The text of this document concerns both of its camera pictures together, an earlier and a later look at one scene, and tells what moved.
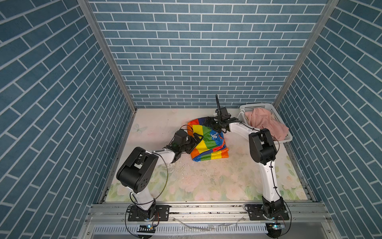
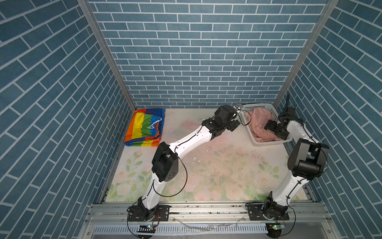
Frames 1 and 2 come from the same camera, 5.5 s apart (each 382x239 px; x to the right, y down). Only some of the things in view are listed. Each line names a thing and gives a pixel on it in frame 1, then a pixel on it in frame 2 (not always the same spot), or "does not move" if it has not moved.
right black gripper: x=211 y=123 → x=282 y=136
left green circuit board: x=147 y=228 does not move
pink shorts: x=260 y=118 does not move
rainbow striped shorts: x=212 y=146 → x=145 y=127
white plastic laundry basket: x=242 y=118 does not move
